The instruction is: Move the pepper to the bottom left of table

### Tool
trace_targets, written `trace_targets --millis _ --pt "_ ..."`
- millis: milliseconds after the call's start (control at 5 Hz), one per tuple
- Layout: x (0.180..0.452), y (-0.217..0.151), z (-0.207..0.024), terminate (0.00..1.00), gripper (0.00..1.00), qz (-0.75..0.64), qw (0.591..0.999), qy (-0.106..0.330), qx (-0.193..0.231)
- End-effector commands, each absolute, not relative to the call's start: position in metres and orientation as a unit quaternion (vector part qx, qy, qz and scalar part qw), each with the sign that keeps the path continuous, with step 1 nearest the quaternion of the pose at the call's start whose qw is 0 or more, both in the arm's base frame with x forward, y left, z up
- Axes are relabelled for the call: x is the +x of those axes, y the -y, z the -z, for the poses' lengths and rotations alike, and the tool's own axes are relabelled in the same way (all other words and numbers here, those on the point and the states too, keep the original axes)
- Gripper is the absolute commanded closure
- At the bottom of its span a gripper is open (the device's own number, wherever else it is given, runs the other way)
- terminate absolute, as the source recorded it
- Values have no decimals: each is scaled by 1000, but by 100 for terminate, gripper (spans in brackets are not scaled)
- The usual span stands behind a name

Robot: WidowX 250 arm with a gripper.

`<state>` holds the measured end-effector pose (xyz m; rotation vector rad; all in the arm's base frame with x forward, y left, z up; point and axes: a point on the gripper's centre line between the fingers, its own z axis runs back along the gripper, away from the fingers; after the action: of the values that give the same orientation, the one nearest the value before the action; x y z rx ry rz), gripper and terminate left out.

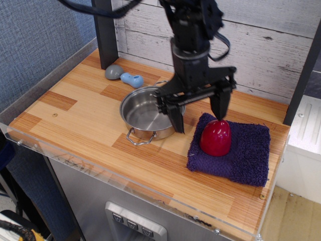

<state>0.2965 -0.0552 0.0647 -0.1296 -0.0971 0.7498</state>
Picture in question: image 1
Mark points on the clear acrylic front guard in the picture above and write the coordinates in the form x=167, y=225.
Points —
x=151, y=182

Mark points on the dark right shelf post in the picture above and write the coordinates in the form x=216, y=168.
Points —
x=303, y=80

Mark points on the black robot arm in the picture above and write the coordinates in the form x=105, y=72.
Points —
x=194, y=25

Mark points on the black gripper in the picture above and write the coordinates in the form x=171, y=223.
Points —
x=194, y=80

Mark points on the purple folded towel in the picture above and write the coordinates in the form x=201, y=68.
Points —
x=246, y=163

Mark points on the stainless steel pot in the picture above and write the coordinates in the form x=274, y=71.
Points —
x=140, y=110

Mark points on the red toy pepper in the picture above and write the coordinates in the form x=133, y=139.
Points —
x=216, y=138

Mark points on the silver control panel with buttons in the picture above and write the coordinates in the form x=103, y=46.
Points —
x=127, y=225

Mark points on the grey and blue toy scoop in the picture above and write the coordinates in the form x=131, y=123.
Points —
x=115, y=72

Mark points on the dark shelf post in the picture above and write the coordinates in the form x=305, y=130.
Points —
x=106, y=39
x=303, y=80

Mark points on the yellow object at corner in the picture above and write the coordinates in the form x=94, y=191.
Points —
x=31, y=235

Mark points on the white side counter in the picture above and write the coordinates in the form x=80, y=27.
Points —
x=299, y=171

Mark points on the dark left shelf post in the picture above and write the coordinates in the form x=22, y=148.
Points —
x=106, y=39

